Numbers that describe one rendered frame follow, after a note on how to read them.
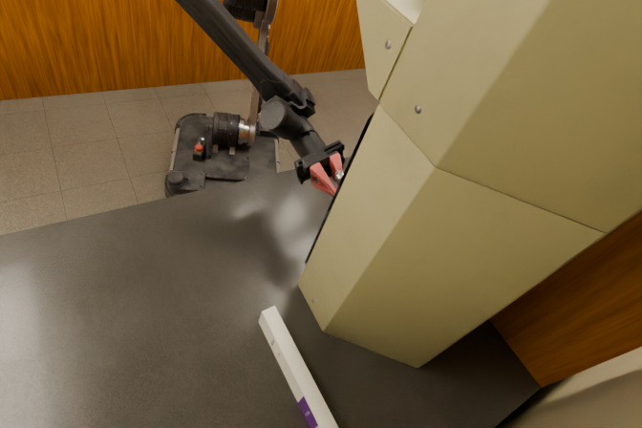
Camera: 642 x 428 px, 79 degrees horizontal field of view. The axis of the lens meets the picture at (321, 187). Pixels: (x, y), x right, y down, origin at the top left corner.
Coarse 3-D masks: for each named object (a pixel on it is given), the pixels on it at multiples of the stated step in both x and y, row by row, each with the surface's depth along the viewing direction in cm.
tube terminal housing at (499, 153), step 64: (448, 0) 36; (512, 0) 31; (576, 0) 28; (640, 0) 27; (448, 64) 37; (512, 64) 32; (576, 64) 31; (640, 64) 30; (384, 128) 47; (448, 128) 39; (512, 128) 36; (576, 128) 35; (640, 128) 33; (384, 192) 50; (448, 192) 43; (512, 192) 41; (576, 192) 39; (640, 192) 37; (320, 256) 69; (384, 256) 54; (448, 256) 51; (512, 256) 48; (576, 256) 48; (320, 320) 75; (384, 320) 66; (448, 320) 61
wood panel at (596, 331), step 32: (640, 224) 58; (608, 256) 63; (640, 256) 59; (544, 288) 74; (576, 288) 69; (608, 288) 64; (640, 288) 60; (512, 320) 82; (544, 320) 76; (576, 320) 70; (608, 320) 65; (640, 320) 61; (544, 352) 77; (576, 352) 71; (608, 352) 67; (544, 384) 79
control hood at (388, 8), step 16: (368, 0) 44; (384, 0) 43; (400, 0) 43; (416, 0) 45; (368, 16) 45; (384, 16) 43; (400, 16) 41; (416, 16) 41; (368, 32) 46; (384, 32) 43; (400, 32) 41; (368, 48) 46; (384, 48) 44; (400, 48) 42; (368, 64) 47; (384, 64) 44; (368, 80) 47; (384, 80) 45
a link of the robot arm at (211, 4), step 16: (176, 0) 66; (192, 0) 66; (208, 0) 67; (192, 16) 68; (208, 16) 68; (224, 16) 69; (208, 32) 70; (224, 32) 70; (240, 32) 72; (224, 48) 72; (240, 48) 72; (256, 48) 75; (240, 64) 74; (256, 64) 74; (272, 64) 78; (256, 80) 76; (272, 80) 76; (288, 80) 79; (272, 96) 79; (288, 96) 80
